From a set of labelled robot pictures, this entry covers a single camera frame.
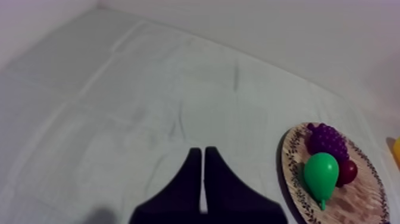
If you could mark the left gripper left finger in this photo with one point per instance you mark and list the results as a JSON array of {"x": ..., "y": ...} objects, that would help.
[{"x": 178, "y": 197}]

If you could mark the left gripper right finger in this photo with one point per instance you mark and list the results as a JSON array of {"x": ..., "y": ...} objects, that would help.
[{"x": 231, "y": 197}]

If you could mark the round wooden board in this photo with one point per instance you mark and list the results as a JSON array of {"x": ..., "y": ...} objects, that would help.
[{"x": 343, "y": 187}]

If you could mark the yellow plastic basket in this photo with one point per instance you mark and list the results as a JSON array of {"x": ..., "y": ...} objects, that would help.
[{"x": 397, "y": 151}]

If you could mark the green toy pear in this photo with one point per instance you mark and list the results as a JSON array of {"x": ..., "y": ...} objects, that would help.
[{"x": 321, "y": 175}]

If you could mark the purple toy grapes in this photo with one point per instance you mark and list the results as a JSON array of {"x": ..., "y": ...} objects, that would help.
[{"x": 328, "y": 142}]

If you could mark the small red fruit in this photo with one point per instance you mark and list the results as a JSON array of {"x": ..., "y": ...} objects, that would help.
[{"x": 348, "y": 172}]

